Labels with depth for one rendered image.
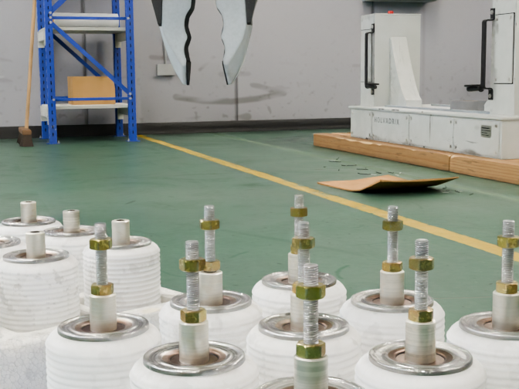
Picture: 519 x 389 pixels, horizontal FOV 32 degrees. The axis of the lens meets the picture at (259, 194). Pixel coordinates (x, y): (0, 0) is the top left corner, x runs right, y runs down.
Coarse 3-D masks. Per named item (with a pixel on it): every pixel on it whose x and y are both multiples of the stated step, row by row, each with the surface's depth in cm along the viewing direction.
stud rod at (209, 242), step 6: (204, 210) 82; (210, 210) 82; (204, 216) 82; (210, 216) 82; (204, 234) 83; (210, 234) 82; (210, 240) 82; (210, 246) 82; (210, 252) 82; (210, 258) 83
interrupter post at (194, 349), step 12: (180, 324) 66; (192, 324) 66; (204, 324) 66; (180, 336) 66; (192, 336) 66; (204, 336) 66; (180, 348) 66; (192, 348) 66; (204, 348) 66; (180, 360) 67; (192, 360) 66; (204, 360) 66
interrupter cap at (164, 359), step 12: (156, 348) 69; (168, 348) 69; (216, 348) 69; (228, 348) 69; (240, 348) 68; (144, 360) 66; (156, 360) 66; (168, 360) 66; (216, 360) 67; (228, 360) 66; (240, 360) 66; (156, 372) 64; (168, 372) 64; (180, 372) 63; (192, 372) 63; (204, 372) 63; (216, 372) 64
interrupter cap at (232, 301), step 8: (176, 296) 84; (184, 296) 85; (224, 296) 85; (232, 296) 85; (240, 296) 85; (248, 296) 84; (176, 304) 82; (184, 304) 82; (224, 304) 83; (232, 304) 82; (240, 304) 81; (248, 304) 82; (208, 312) 80; (216, 312) 80; (224, 312) 80
